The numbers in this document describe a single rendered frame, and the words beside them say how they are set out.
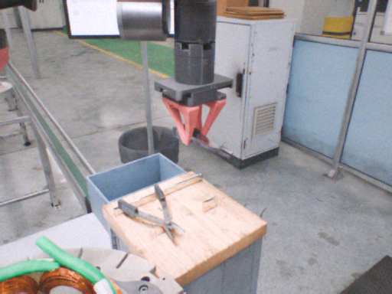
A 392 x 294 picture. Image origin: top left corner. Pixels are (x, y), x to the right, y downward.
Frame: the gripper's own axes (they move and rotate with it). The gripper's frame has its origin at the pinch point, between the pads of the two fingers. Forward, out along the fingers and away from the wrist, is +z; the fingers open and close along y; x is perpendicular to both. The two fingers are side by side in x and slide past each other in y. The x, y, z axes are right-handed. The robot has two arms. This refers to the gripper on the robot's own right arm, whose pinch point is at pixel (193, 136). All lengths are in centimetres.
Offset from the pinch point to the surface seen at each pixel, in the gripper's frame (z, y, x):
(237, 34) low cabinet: 9, -146, -136
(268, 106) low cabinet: 66, -171, -119
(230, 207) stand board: 11.8, -3.2, 6.1
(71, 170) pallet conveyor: 44, 0, -77
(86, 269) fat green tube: 3.0, 22.4, 12.4
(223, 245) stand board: 11.8, 3.4, 11.8
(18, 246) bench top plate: 41, 25, -43
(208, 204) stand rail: 10.5, 0.1, 4.4
